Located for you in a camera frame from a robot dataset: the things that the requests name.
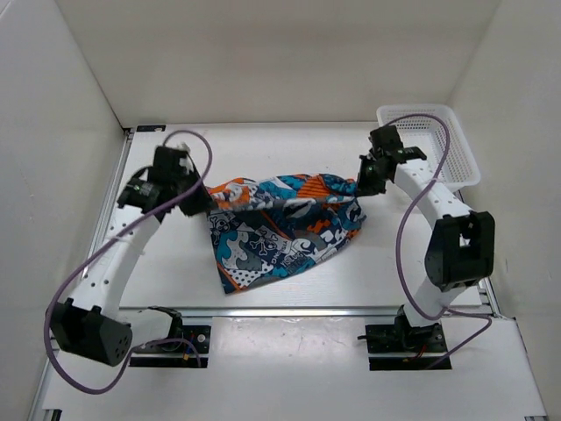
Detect white plastic mesh basket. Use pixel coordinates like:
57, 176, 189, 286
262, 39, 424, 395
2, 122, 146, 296
376, 103, 481, 192

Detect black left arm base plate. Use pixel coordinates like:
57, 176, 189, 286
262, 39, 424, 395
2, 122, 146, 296
129, 325, 211, 368

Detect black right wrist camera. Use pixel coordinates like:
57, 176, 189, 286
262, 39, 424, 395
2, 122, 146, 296
369, 125, 403, 157

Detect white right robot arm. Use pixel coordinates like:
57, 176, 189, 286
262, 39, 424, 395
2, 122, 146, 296
357, 147, 495, 351

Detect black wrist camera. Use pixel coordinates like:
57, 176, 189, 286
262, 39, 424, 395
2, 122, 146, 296
148, 146, 198, 189
369, 125, 403, 157

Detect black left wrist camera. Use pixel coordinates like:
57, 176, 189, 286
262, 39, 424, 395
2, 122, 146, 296
148, 146, 198, 189

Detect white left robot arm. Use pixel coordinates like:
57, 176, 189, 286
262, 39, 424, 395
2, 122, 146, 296
44, 164, 209, 367

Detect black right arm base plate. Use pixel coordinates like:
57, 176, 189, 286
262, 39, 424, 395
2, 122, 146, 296
357, 324, 452, 372

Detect colourful patterned shorts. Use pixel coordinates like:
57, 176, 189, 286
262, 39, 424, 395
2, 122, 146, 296
207, 174, 366, 295

